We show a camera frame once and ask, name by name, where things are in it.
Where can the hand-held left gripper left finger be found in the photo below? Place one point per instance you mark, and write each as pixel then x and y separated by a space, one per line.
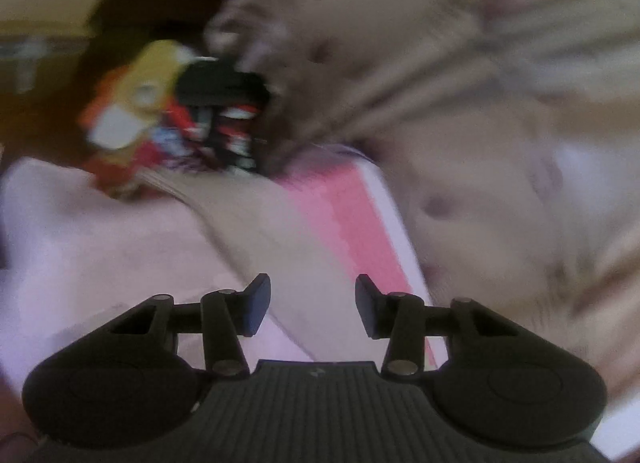
pixel 256 304

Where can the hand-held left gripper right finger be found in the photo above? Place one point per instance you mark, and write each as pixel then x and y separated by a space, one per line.
pixel 367 305

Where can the cream knitted garment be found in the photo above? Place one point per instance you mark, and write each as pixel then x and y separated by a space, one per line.
pixel 250 223

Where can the pink checkered bed sheet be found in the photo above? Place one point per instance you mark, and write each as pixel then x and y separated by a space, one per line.
pixel 100 253

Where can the black cloth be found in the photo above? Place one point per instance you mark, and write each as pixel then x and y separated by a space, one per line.
pixel 220 83

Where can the beige leaf-print curtain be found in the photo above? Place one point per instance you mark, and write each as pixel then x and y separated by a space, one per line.
pixel 475 108

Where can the yellow cloth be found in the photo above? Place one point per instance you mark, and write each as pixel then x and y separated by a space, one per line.
pixel 150 78

